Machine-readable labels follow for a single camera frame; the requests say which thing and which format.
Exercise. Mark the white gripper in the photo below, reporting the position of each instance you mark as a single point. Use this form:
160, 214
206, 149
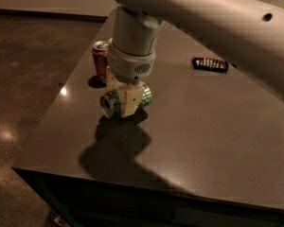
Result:
129, 65

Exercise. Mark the green soda can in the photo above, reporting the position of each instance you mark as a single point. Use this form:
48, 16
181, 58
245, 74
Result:
110, 102

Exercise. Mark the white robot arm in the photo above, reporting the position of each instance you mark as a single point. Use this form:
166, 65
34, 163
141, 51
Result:
246, 33

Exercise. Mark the red soda can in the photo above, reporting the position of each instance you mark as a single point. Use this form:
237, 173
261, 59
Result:
100, 51

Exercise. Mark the black snack bar wrapper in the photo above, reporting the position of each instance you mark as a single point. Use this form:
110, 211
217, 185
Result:
208, 64

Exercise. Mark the dark cabinet under table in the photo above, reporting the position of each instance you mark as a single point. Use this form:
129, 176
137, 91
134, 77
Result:
87, 203

